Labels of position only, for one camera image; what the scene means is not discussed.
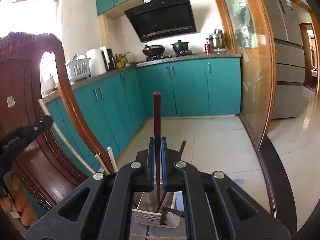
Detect black chopstick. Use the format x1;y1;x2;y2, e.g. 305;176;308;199
161;206;185;228

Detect white chopstick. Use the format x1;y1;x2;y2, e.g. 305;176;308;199
95;153;110;175
38;99;95;174
107;146;118;172

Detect dark brown chopstick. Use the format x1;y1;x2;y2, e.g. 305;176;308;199
152;92;161;208

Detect teal lower kitchen cabinets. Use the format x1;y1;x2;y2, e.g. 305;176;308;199
44;57;242;178

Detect left hand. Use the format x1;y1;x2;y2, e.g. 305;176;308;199
4;172;37;226

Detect brown chopstick in holder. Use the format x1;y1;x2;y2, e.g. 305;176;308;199
179;140;187;157

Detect grey plastic utensil holder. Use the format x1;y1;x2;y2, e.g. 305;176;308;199
132;192;181;229

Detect white chopstick in holder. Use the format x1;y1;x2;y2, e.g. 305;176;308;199
107;146;118;172

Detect carved wooden chair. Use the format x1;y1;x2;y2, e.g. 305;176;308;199
1;33;114;211

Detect blue checked tablecloth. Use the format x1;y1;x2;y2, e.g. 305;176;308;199
128;178;245;240

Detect white dish rack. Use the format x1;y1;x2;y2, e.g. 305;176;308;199
66;54;91;85

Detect bottles on counter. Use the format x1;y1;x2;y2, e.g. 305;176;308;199
112;54;130;69

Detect gas stove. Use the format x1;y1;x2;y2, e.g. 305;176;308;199
146;50;193;62

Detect black wok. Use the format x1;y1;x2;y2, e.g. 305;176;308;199
142;44;165;57

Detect black cooking pot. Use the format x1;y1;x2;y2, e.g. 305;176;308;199
171;40;189;54

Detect white rice cooker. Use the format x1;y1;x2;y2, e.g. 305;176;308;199
86;48;107;77

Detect red thermos bottle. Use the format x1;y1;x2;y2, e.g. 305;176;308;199
204;42;211;55

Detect black range hood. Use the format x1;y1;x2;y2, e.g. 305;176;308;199
125;0;196;42

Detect grey refrigerator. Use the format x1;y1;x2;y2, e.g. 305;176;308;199
263;0;305;119

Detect glass sliding door wooden frame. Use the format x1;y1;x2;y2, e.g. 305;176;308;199
217;0;276;151

